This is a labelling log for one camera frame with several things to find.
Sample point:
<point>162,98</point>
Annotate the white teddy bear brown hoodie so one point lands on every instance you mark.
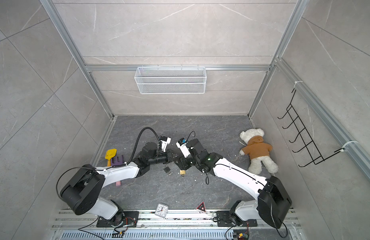
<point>258,151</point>

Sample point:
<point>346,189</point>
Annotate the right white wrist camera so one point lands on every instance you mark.
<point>181,144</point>

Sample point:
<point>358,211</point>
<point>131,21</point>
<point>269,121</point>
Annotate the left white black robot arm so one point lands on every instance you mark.
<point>82,191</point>

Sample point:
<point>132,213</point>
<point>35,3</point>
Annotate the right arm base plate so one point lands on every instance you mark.
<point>225,219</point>

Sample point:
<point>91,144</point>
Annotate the yellow toy shovel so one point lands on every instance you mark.
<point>109,155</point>

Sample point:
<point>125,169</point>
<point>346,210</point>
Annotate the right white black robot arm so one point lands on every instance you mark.
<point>271,202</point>

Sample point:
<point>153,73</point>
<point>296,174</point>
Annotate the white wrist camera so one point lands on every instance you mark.
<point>181,144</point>
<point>164,142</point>

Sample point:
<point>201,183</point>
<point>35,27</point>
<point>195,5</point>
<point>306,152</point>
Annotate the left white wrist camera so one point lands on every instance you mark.
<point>164,142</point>

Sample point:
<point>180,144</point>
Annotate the purple pink toy rake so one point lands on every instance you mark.
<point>115,161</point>

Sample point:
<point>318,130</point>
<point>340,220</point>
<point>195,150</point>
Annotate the red black triangle sign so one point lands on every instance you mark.
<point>201,207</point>

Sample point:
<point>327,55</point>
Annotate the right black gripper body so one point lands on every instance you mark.
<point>186,162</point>

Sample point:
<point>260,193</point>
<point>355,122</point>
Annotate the black wire hook rack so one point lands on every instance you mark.
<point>309,145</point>

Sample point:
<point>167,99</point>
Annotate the white small alarm clock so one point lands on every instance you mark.
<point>162,210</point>

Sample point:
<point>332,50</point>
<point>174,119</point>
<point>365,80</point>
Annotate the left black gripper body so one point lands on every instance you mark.
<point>170,158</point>

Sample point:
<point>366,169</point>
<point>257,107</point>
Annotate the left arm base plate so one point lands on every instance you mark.
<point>126,219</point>

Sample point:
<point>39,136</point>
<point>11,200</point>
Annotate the white wire mesh basket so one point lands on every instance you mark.
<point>171,80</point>

